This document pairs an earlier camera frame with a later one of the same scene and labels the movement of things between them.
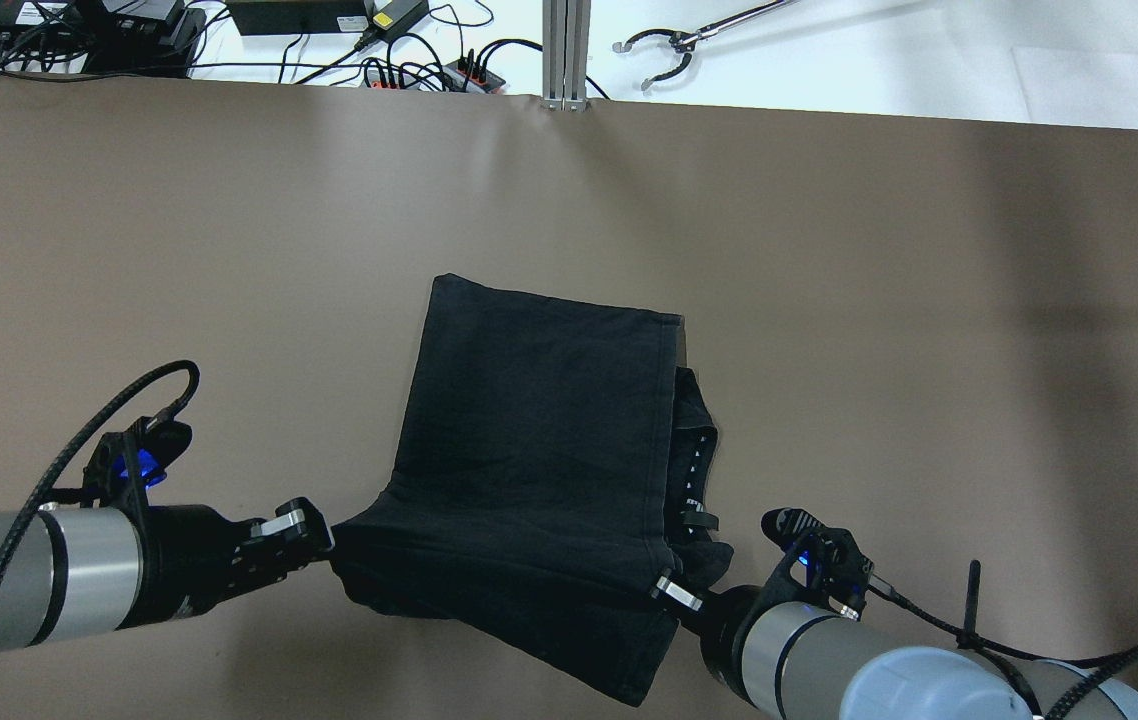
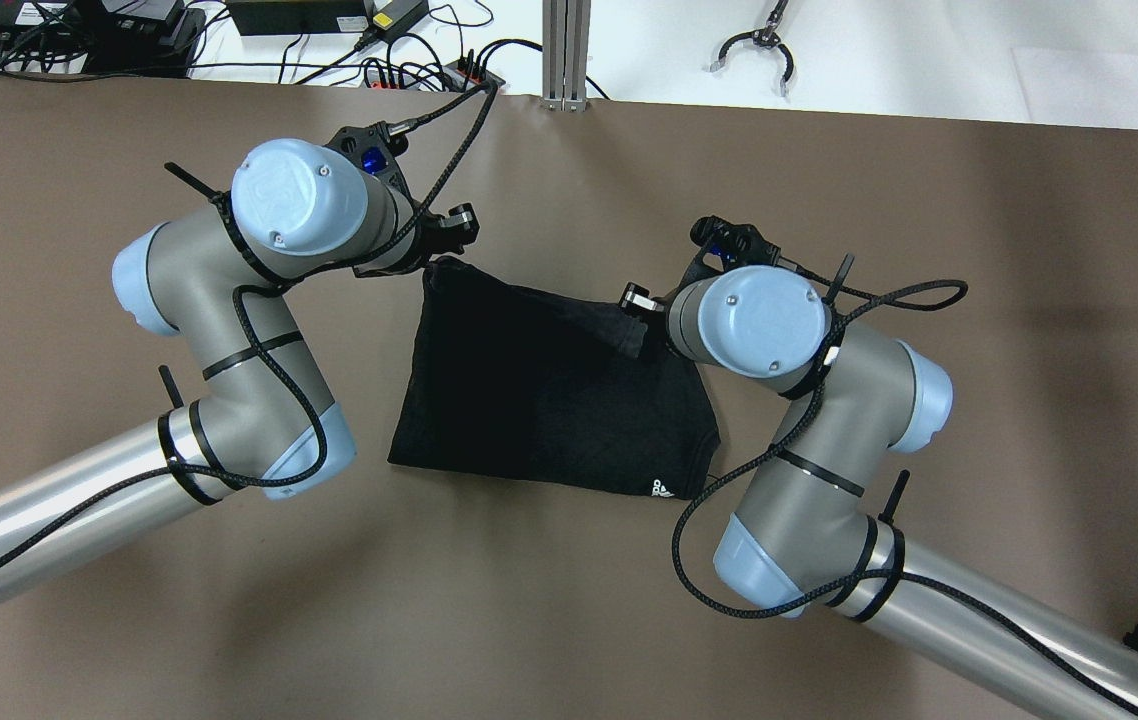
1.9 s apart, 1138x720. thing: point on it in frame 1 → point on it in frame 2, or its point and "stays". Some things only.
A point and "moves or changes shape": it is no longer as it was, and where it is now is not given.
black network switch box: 276,17 stays
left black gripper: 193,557 → 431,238
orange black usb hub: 459,76 stays
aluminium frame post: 566,28 stays
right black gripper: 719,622 → 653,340
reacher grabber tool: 685,42 → 765,36
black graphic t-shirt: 557,463 moves or changes shape
